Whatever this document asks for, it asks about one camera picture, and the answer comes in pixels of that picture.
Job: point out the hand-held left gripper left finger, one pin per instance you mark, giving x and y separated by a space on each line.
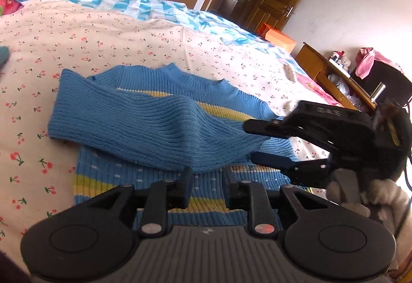
185 188

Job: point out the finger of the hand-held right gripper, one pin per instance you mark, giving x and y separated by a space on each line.
272 160
264 127

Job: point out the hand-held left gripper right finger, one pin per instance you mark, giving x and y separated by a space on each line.
229 191

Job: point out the blue striped knit sweater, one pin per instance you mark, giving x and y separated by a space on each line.
144 122

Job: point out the person's right forearm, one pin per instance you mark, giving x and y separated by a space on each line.
386 189

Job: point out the metal cup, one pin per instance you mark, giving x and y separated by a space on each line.
377 91

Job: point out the pink printed bed sheet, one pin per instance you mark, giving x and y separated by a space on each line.
317 90

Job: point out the black chair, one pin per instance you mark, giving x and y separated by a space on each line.
389 80

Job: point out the pink cloth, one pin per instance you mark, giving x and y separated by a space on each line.
367 62

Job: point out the red white plush toy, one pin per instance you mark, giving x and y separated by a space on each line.
336 55

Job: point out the wooden desk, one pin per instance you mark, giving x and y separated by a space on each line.
313 59

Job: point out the orange box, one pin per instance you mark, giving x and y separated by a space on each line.
278 37

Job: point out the cherry print blanket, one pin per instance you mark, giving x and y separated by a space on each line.
96 41

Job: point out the blue white checked quilt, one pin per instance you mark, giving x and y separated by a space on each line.
135 1

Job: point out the teal cloth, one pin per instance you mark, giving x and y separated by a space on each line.
3 56

